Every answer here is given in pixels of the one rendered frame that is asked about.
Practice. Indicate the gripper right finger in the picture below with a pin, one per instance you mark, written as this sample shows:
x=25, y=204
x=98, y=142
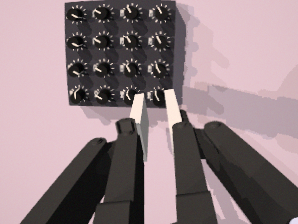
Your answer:
x=262, y=192

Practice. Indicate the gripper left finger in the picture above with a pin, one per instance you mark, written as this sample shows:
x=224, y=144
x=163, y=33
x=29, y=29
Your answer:
x=73, y=196

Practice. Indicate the black knob box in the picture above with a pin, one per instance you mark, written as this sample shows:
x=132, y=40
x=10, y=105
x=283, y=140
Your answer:
x=132, y=44

